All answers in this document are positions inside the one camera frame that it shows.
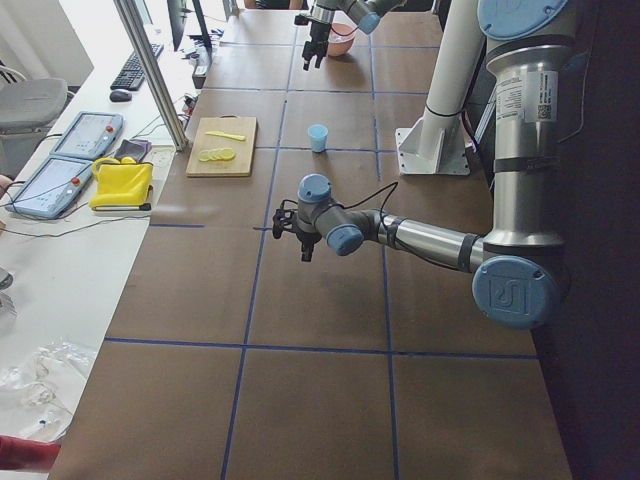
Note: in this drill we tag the grey office chair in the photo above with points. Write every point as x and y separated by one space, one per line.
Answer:
29 108

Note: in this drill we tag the wooden cutting board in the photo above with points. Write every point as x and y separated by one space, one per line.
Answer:
240 165

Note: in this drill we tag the pink bowl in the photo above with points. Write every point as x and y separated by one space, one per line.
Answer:
341 38

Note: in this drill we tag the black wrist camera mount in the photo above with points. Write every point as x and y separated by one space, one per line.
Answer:
302 19
284 218

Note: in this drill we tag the teach pendant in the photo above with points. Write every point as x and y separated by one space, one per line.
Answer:
52 188
89 135

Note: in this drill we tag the crumpled clear plastic wrap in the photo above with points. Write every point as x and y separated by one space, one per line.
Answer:
40 395

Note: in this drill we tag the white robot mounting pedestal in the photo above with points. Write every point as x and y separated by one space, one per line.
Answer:
434 145

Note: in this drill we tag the aluminium frame post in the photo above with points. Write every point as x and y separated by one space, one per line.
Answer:
133 26

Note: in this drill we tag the yellow plastic knife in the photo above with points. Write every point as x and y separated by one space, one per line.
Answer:
226 135

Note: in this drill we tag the black monitor stand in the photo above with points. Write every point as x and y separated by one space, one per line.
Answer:
202 43

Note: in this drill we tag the black keyboard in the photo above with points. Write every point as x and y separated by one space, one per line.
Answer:
131 75

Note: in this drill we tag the black computer mouse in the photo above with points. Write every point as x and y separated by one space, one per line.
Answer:
120 96

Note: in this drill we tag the yellow cloth bag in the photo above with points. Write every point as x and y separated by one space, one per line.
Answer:
122 184

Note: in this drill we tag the purple grey pouch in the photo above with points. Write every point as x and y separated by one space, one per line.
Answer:
135 149

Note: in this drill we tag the teach pendant near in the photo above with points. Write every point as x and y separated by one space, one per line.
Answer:
52 188

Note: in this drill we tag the light blue cup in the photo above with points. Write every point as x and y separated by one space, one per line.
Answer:
318 135

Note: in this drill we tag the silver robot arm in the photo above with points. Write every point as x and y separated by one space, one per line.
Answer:
517 268
366 16

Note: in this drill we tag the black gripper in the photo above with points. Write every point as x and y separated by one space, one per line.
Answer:
318 33
304 236

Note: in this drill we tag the teach pendant far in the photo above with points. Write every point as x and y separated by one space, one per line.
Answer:
89 135

